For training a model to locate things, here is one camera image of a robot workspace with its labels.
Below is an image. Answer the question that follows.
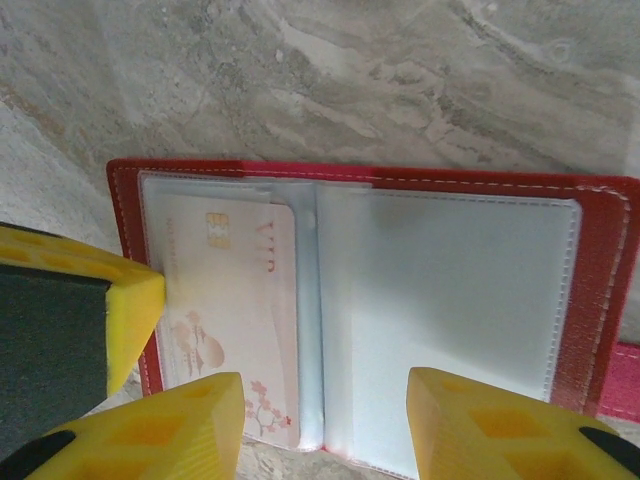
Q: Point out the red leather card holder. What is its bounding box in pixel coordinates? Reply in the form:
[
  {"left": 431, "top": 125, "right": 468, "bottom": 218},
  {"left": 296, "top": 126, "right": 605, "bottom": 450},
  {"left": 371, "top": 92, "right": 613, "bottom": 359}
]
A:
[{"left": 105, "top": 157, "right": 640, "bottom": 477}]

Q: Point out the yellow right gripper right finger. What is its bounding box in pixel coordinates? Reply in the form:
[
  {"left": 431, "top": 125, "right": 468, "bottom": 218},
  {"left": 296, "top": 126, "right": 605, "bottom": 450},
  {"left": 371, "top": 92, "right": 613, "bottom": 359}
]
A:
[{"left": 407, "top": 367, "right": 640, "bottom": 480}]

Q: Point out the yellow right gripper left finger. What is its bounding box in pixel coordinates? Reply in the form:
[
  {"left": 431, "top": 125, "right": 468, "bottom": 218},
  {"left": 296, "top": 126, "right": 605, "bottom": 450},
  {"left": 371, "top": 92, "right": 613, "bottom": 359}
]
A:
[{"left": 0, "top": 372, "right": 246, "bottom": 480}]

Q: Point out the pink blossom VIP credit card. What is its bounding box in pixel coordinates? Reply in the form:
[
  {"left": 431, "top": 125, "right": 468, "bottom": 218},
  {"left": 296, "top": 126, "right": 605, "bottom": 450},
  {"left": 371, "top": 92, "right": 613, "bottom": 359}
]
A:
[{"left": 158, "top": 192, "right": 301, "bottom": 450}]

